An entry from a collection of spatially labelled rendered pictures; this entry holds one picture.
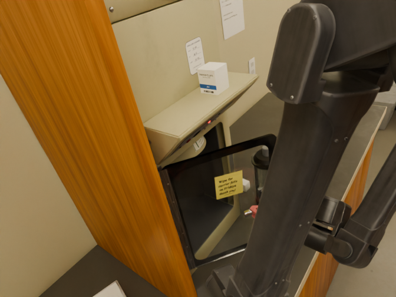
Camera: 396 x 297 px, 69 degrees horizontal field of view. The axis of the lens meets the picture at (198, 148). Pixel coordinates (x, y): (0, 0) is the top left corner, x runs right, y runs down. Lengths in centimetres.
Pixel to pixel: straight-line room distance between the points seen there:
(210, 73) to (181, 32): 11
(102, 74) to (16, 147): 56
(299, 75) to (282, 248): 20
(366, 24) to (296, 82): 5
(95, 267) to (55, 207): 26
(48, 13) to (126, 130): 21
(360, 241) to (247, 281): 32
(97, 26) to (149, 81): 22
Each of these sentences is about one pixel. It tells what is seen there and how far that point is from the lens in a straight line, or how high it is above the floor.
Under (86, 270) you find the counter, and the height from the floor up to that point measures 94.
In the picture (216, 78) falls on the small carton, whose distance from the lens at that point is 67.
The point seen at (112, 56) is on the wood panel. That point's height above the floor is 168.
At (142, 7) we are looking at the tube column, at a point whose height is 172.
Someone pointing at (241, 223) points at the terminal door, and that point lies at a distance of 88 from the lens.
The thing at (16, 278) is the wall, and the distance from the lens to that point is 117.
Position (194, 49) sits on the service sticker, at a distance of 73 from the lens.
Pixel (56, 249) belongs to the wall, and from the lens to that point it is 118.
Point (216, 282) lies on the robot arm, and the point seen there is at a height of 130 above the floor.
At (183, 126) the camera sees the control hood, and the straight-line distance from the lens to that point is 57.
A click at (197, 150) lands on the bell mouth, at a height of 133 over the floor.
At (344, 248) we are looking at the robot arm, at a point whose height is 125.
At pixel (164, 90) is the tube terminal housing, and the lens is 66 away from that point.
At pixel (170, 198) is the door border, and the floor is 129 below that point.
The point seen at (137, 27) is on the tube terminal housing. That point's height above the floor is 169.
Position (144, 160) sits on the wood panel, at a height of 150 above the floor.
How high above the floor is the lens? 178
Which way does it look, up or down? 33 degrees down
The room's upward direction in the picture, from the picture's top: 12 degrees counter-clockwise
